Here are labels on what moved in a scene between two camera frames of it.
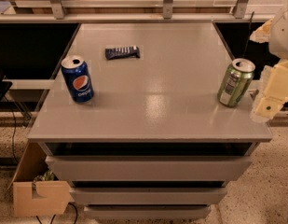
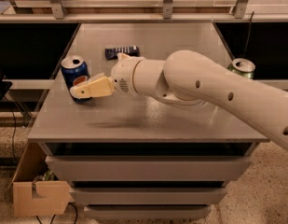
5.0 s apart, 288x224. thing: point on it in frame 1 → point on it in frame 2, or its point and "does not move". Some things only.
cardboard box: [36, 190] does not move
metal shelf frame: [53, 9] does not move
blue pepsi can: [78, 78] does not move
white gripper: [283, 36] → [124, 75]
